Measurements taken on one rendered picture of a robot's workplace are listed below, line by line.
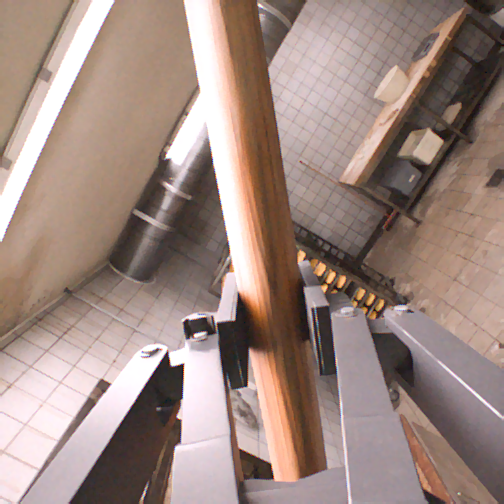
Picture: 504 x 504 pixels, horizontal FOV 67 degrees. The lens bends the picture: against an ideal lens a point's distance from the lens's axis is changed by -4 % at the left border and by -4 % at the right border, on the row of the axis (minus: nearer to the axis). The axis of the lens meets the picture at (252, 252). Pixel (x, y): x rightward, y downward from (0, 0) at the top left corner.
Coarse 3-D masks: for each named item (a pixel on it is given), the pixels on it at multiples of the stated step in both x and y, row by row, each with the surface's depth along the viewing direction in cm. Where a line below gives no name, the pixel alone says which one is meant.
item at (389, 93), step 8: (392, 72) 455; (400, 72) 431; (384, 80) 465; (392, 80) 428; (400, 80) 430; (408, 80) 435; (384, 88) 433; (392, 88) 432; (400, 88) 433; (376, 96) 463; (384, 96) 442; (392, 96) 439
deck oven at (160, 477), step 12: (96, 384) 187; (108, 384) 192; (72, 420) 160; (180, 420) 198; (180, 432) 192; (168, 444) 178; (48, 456) 139; (168, 456) 172; (240, 456) 197; (252, 456) 202; (156, 468) 161; (168, 468) 165; (252, 468) 197; (264, 468) 199; (156, 480) 156; (24, 492) 122; (156, 492) 151
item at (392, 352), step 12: (336, 300) 17; (348, 300) 17; (372, 324) 14; (384, 324) 14; (372, 336) 14; (384, 336) 14; (396, 336) 13; (384, 348) 14; (396, 348) 13; (408, 348) 13; (384, 360) 14; (396, 360) 14; (408, 360) 13
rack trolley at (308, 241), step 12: (228, 240) 413; (300, 240) 385; (312, 240) 382; (324, 240) 408; (324, 252) 366; (348, 264) 368; (360, 264) 414; (360, 276) 374; (372, 276) 418; (384, 276) 416; (384, 288) 374; (396, 300) 377
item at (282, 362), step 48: (192, 0) 15; (240, 0) 15; (240, 48) 15; (240, 96) 15; (240, 144) 16; (240, 192) 16; (240, 240) 17; (288, 240) 17; (240, 288) 18; (288, 288) 17; (288, 336) 18; (288, 384) 18; (288, 432) 19; (288, 480) 20
